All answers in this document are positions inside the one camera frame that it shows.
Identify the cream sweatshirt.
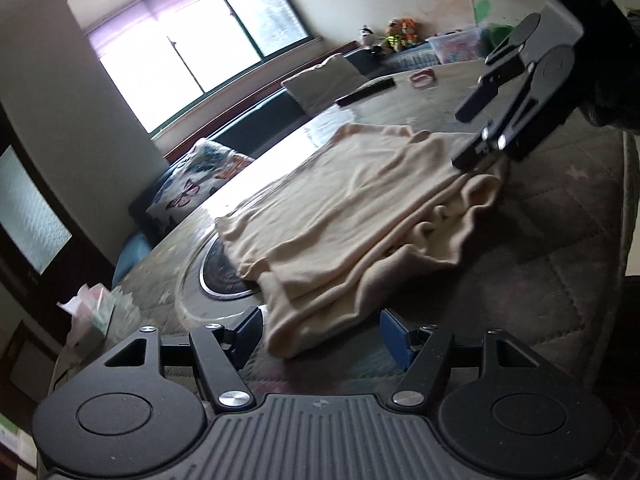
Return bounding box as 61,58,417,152
216,124,508,359

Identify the green plastic bowl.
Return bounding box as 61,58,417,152
488,24,513,49

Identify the clear plastic storage box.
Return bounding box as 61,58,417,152
428,27,482,65

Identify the black round induction cooktop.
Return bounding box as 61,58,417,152
198,236,259,301

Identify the pink hair scrunchie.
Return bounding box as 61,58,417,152
409,67,437,89

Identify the orange plush toy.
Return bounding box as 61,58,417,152
400,18,420,49

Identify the yellow plush toy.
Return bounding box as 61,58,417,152
381,20,404,54

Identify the black remote control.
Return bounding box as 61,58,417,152
335,77,396,107

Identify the tissue box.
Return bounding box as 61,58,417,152
58,284,115,359

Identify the black white plush toy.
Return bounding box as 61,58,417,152
359,25,378,50

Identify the quilted star table cover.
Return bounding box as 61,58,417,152
49,57,640,411

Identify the butterfly print pillow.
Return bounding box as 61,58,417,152
145,139,254,236

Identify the gray square pillow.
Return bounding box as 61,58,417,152
281,54,368,117

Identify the dark door frosted glass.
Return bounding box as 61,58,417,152
0,104,116,311

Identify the green framed window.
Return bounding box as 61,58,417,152
88,0,311,136

